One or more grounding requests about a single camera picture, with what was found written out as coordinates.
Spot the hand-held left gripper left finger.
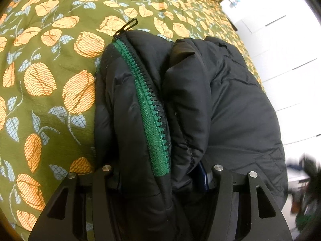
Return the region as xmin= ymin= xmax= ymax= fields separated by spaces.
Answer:
xmin=28 ymin=165 xmax=124 ymax=241

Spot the blurred dark clutter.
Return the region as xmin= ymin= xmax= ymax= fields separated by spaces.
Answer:
xmin=286 ymin=153 xmax=321 ymax=233

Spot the black puffer jacket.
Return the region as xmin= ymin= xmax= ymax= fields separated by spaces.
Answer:
xmin=94 ymin=18 xmax=289 ymax=241

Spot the olive floral duvet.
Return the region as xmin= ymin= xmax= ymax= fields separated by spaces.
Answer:
xmin=0 ymin=0 xmax=264 ymax=241

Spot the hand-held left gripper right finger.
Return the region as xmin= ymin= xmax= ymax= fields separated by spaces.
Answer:
xmin=198 ymin=161 xmax=293 ymax=241

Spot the white wardrobe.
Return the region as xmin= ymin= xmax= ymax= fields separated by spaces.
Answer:
xmin=232 ymin=2 xmax=321 ymax=146

